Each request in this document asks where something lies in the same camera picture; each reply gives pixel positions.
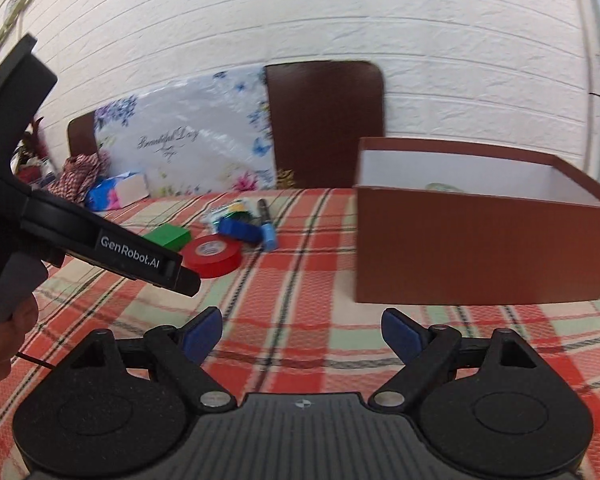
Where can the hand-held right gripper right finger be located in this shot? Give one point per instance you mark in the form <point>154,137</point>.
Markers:
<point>402,335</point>

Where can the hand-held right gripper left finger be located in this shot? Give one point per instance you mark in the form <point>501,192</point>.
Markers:
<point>202,335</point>

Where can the brown cardboard box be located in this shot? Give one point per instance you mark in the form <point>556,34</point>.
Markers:
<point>455,250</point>

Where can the black marker with blue cap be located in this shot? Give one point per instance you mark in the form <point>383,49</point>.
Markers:
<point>269,235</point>

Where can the red checked cloth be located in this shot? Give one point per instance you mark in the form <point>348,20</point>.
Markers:
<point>77,175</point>

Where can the blue white tissue pack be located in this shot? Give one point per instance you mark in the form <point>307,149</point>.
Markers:
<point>130,190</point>

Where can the clear tape roll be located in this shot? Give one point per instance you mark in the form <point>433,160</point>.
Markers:
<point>442,188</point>

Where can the red tape roll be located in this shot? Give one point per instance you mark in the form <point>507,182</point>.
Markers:
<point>220,265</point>

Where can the small green box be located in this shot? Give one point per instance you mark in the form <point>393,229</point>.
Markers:
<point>167,236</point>

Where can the green white packet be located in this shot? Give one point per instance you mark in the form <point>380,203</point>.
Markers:
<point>230,210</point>

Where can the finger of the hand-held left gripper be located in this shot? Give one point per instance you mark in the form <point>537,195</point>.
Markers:
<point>185,280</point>

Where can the blue block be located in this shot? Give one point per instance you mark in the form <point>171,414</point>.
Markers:
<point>240,230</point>

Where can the red flowers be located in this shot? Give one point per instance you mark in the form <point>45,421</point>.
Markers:
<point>32,150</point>

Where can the plaid blanket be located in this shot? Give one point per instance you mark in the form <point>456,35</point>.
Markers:
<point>305,280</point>

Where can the beige wall conduit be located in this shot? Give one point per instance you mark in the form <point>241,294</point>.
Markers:
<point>10,25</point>

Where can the brown board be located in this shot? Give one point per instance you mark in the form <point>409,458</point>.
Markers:
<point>82,135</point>
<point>325,125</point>

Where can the person's left hand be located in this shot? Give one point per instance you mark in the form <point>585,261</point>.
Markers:
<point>2,350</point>

